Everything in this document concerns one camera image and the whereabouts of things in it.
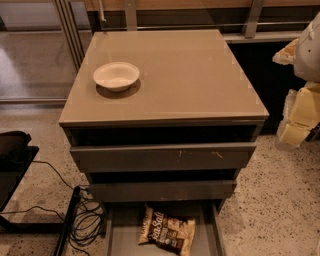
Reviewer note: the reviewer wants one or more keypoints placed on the white paper bowl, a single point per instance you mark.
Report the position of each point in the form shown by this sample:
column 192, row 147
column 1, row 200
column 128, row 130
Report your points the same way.
column 116, row 76

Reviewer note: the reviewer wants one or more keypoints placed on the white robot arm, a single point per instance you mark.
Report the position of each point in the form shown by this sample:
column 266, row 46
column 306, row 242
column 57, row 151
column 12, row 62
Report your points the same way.
column 307, row 59

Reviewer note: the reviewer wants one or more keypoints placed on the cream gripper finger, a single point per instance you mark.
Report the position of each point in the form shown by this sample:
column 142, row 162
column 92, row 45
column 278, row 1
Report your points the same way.
column 292, row 135
column 286, row 55

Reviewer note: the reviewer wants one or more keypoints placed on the brown sea salt chip bag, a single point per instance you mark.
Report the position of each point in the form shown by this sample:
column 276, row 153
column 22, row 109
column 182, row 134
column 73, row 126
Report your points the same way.
column 167, row 232

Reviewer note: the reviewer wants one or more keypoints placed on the grey drawer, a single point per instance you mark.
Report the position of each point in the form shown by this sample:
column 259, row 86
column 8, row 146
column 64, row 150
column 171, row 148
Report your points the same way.
column 162, row 157
column 163, row 191
column 124, row 224

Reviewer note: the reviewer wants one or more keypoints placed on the metal railing frame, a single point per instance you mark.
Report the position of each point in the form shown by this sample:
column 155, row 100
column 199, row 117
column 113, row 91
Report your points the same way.
column 240, row 21

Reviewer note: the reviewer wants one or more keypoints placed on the grey middle drawer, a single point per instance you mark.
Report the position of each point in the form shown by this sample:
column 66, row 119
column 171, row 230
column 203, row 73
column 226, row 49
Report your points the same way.
column 163, row 191

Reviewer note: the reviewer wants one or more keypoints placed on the grey top drawer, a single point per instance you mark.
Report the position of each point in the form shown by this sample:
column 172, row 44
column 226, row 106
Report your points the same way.
column 162, row 157

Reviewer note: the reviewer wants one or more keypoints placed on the grey drawer cabinet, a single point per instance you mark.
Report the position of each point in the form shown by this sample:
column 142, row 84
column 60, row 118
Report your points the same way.
column 191, row 90

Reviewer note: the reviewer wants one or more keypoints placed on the black metal stand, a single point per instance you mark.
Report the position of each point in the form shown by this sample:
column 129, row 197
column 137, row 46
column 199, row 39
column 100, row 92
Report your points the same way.
column 11, row 176

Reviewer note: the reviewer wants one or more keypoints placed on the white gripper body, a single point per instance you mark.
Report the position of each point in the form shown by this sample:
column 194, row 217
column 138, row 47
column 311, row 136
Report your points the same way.
column 309, row 55

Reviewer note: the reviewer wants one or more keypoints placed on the grey bottom drawer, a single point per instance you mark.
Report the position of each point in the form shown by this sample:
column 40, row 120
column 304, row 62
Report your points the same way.
column 124, row 224

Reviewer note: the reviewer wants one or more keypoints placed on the dark object on stand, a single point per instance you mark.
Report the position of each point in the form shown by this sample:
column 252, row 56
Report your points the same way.
column 12, row 144

